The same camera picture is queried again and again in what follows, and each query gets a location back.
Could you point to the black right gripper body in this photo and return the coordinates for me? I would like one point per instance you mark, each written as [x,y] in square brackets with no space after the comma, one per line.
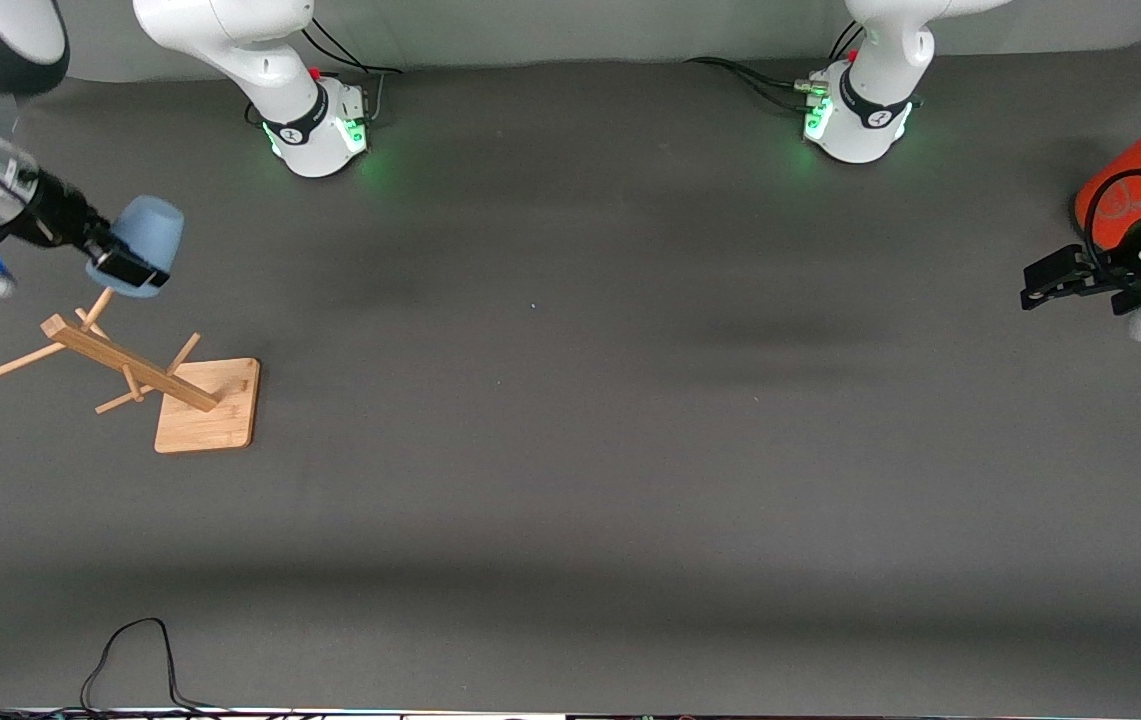
[58,219]

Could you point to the light blue cup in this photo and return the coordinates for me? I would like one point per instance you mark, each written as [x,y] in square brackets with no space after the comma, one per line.
[150,230]

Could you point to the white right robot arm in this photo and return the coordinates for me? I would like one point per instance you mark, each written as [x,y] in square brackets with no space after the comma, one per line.
[270,60]

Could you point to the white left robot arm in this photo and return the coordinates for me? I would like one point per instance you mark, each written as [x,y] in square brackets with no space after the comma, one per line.
[865,120]

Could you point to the wooden cup rack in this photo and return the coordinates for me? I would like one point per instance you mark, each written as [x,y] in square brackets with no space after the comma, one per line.
[210,410]

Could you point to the dark grey table cloth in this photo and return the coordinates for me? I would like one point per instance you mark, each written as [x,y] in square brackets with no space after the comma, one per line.
[570,500]

